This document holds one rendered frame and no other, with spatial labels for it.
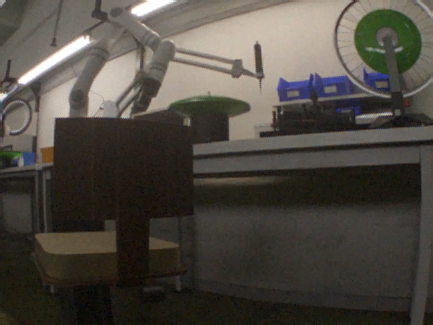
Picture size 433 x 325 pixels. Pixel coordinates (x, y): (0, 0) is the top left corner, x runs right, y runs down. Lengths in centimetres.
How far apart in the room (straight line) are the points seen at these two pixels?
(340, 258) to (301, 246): 27
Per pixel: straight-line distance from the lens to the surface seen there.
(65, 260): 75
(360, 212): 200
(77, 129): 68
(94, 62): 148
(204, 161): 132
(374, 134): 102
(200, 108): 123
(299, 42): 226
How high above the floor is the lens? 76
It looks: 3 degrees up
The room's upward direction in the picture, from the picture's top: 1 degrees counter-clockwise
